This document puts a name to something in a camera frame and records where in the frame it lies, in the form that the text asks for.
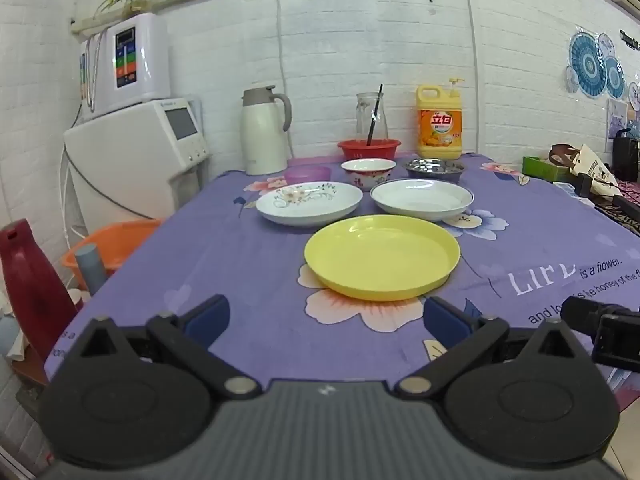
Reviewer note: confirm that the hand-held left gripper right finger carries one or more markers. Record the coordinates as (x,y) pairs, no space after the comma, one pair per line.
(442,320)

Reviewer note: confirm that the wall picture card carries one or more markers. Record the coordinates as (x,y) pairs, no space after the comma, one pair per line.
(616,125)

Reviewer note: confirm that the clear glass carafe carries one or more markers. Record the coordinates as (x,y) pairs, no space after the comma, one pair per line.
(379,120)

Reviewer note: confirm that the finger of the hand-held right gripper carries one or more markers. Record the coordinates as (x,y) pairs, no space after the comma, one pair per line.
(580,315)

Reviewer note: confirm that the black straw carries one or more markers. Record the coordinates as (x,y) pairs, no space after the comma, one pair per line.
(374,115)

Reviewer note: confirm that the yellow detergent bottle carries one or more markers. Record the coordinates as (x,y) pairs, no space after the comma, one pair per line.
(440,130)

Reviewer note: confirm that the white water purifier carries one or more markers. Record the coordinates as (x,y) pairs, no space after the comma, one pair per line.
(142,60)

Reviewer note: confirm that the green box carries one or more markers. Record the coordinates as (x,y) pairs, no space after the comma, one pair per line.
(540,167)

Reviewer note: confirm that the purple floral tablecloth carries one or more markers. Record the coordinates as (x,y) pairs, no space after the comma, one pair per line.
(200,260)

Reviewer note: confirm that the translucent purple plastic bowl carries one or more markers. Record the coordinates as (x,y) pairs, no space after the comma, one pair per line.
(307,175)

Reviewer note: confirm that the red plastic colander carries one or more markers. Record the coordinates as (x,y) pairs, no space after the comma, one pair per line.
(350,150)

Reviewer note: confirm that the yellow plastic plate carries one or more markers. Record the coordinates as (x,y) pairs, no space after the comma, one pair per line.
(382,257)

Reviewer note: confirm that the grey cylinder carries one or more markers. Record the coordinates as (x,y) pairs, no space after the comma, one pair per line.
(91,267)

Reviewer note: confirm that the stainless steel bowl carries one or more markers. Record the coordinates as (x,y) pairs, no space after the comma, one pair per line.
(434,169)

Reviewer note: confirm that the white thermos jug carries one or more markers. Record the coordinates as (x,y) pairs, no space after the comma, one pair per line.
(262,135)

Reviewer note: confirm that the white wall pipe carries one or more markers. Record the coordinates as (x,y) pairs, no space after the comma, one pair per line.
(472,60)

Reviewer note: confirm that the white water dispenser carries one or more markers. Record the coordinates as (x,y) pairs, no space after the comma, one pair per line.
(125,170)

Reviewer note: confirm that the white floral plate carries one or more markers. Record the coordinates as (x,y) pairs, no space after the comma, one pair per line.
(310,205)

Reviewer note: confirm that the beige paper bag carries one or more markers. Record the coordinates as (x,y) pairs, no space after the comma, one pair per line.
(592,167)

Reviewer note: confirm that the small blue paper fan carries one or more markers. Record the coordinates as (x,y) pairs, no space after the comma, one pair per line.
(615,77)

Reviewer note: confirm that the dark red thermos flask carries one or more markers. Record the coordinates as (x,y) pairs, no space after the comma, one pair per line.
(30,280)

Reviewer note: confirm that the white blue-rimmed plate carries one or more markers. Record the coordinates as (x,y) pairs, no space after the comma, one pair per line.
(422,200)

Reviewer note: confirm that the orange plastic basin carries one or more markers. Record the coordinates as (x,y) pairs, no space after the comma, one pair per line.
(125,240)

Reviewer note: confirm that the large blue paper fan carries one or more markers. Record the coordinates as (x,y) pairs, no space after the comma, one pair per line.
(587,62)

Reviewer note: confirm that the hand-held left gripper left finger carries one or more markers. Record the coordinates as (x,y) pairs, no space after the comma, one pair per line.
(210,317)

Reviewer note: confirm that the white red-patterned bowl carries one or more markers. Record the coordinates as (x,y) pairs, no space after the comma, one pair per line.
(368,172)

